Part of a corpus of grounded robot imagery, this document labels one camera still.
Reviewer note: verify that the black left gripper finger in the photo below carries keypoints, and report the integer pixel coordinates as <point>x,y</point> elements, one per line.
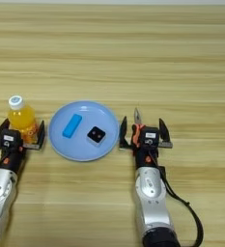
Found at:
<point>2,127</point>
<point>41,135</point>

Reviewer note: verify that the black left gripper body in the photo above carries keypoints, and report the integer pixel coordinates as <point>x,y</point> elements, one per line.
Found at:
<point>14,156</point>

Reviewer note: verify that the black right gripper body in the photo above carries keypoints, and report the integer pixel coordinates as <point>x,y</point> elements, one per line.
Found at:
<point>146,157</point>

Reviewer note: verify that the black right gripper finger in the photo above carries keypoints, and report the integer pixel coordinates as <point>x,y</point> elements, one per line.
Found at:
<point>163,131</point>
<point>123,131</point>

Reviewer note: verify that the orange juice bottle white cap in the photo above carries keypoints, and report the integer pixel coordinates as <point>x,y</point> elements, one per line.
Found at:
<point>22,119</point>

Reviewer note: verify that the black cube with white base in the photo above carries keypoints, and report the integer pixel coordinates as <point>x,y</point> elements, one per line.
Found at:
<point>96,135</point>

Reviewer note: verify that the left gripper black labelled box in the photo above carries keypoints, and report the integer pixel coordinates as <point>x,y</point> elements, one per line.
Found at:
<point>11,138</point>

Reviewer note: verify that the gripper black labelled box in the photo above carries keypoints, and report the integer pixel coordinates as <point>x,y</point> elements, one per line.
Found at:
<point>11,138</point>
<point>149,136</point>

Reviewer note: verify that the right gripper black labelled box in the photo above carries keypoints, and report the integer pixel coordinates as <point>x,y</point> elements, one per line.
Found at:
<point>149,136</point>

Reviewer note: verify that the blue rectangular block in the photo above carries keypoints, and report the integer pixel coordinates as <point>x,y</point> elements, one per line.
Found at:
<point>72,126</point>

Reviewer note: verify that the light blue round plate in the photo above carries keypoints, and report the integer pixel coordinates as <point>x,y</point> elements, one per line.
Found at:
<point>81,151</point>

